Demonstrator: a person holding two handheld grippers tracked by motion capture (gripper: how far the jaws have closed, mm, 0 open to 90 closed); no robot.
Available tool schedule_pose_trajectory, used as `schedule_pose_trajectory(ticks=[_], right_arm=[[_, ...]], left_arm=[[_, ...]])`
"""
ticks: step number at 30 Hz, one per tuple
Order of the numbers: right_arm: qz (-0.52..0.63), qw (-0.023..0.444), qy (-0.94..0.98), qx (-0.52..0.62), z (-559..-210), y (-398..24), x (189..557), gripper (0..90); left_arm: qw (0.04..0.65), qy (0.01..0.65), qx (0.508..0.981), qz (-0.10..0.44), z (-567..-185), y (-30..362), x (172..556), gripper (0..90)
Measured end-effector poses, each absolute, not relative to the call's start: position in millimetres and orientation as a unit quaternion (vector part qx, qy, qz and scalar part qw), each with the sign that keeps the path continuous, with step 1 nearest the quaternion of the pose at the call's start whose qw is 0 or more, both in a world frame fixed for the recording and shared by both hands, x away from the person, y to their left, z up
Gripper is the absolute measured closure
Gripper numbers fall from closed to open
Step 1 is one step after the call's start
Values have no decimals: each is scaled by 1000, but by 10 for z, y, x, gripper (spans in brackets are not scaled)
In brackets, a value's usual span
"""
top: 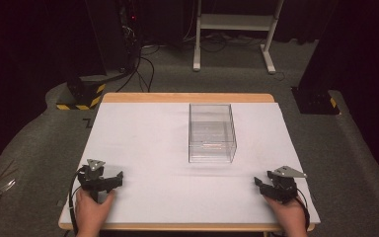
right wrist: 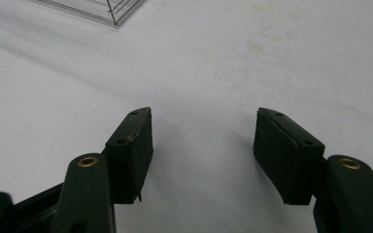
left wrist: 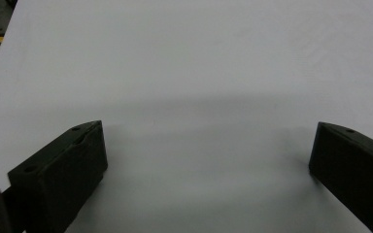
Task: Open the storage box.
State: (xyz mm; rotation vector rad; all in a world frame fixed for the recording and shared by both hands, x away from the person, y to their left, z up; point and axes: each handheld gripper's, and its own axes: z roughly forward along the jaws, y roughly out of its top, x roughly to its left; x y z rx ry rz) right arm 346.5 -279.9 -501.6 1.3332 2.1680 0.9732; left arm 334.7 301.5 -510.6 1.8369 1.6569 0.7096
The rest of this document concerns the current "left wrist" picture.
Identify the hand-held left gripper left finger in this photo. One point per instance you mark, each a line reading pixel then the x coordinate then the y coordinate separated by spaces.
pixel 61 174

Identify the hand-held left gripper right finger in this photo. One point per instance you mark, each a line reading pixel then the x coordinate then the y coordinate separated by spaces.
pixel 353 168

